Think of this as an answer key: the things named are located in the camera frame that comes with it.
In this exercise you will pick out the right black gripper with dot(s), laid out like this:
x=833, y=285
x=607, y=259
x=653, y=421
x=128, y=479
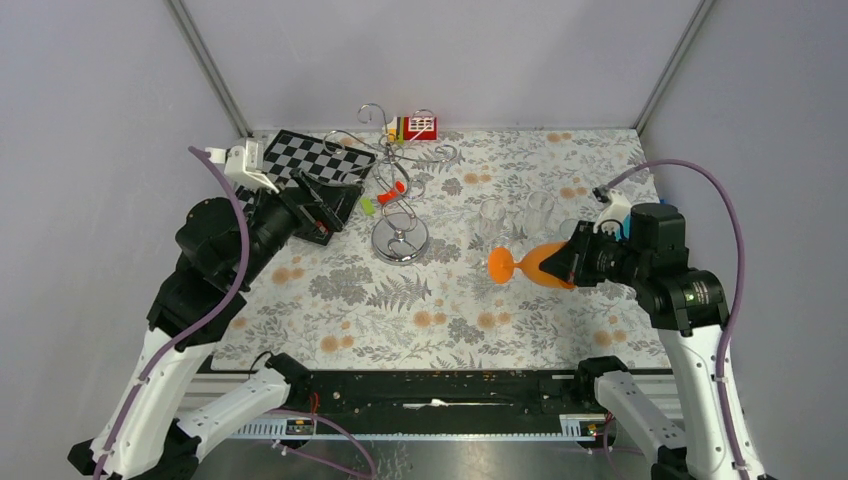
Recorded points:
x=570, y=261

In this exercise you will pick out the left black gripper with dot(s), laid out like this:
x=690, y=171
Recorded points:
x=320, y=206

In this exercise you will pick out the clear wine glass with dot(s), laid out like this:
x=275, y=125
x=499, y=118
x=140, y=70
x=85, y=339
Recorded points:
x=532, y=220
x=487, y=225

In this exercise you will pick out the orange wine glass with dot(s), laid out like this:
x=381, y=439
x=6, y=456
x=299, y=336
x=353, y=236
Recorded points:
x=501, y=266

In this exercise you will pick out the blue wine glass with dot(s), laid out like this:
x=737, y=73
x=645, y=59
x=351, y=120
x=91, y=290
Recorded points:
x=623, y=228

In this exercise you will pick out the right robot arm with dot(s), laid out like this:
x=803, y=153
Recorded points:
x=688, y=309

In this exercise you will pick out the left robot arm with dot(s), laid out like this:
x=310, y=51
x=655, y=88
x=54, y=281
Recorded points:
x=223, y=248

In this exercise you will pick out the chrome wine glass rack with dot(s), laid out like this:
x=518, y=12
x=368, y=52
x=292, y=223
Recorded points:
x=400, y=236

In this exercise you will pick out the green small block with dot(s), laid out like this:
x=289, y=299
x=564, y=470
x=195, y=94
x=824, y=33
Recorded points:
x=367, y=207

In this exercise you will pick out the black white checkerboard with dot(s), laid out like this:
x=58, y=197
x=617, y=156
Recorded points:
x=279, y=154

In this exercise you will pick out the red curved block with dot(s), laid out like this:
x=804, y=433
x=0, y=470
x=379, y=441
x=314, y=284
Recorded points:
x=396, y=191

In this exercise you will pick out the floral tablecloth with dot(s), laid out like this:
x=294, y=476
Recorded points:
x=340, y=307

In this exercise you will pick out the red white block toy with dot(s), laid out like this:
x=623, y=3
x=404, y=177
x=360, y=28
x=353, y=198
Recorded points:
x=416, y=128

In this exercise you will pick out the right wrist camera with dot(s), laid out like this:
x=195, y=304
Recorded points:
x=615, y=207

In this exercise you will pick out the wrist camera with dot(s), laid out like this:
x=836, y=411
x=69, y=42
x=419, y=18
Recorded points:
x=242, y=163
x=615, y=207

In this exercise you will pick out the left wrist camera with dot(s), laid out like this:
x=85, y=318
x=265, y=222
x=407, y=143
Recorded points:
x=242, y=163

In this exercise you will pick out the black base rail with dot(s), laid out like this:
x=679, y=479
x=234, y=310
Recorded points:
x=450, y=403

